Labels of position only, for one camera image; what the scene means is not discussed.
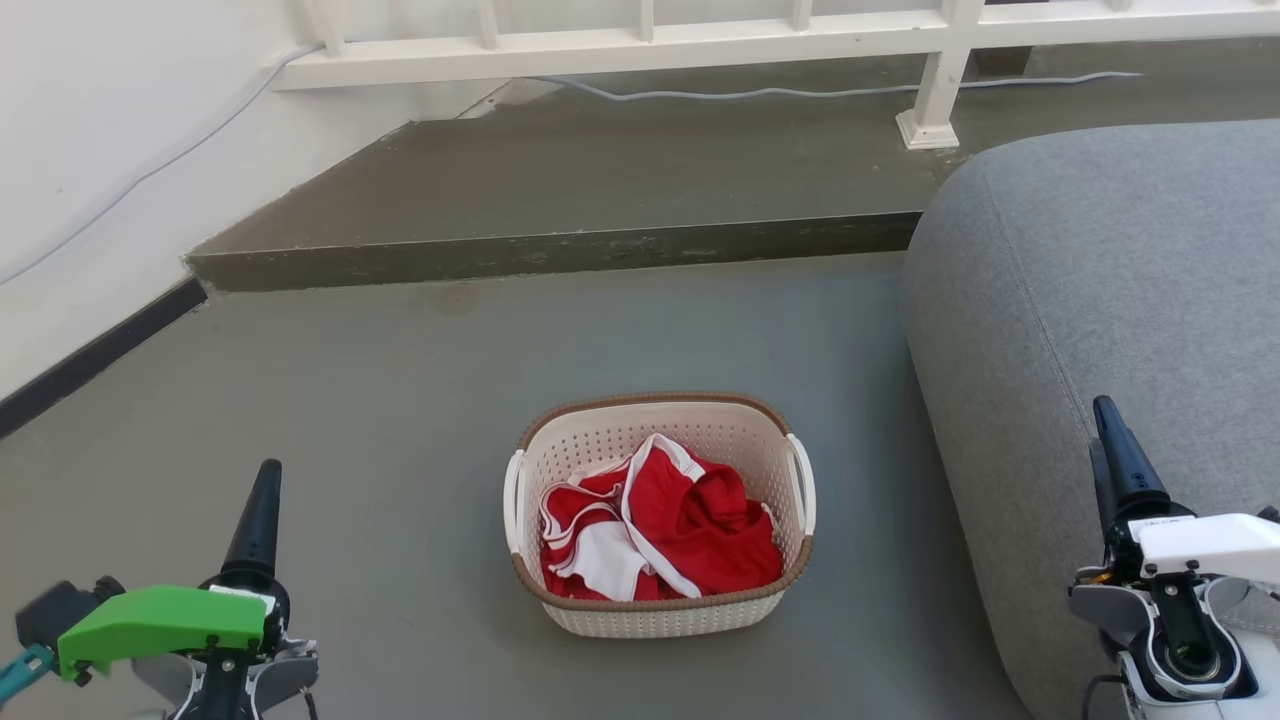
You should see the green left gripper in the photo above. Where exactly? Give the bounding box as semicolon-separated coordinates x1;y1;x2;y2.
57;459;292;687

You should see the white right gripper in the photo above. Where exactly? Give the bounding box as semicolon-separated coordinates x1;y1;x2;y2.
1088;396;1280;588

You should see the cream woven plastic basket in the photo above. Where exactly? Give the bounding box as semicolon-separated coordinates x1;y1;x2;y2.
503;391;817;639

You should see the red and white garment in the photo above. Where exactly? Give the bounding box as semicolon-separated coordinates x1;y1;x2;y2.
538;433;784;602

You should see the grey fabric sofa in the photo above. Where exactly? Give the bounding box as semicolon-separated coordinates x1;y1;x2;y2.
901;120;1280;720

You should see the black baseboard strip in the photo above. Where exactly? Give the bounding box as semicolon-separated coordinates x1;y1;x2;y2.
0;277;209;439

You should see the teal connector piece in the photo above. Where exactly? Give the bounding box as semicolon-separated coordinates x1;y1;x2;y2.
0;643;58;707

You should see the raised concrete step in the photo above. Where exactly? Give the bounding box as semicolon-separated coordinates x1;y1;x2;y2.
185;40;1280;293

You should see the white wooden railing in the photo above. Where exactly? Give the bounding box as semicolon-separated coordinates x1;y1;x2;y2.
268;0;1280;151

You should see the thin grey wall cable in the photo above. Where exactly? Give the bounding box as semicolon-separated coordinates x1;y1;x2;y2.
0;45;321;286

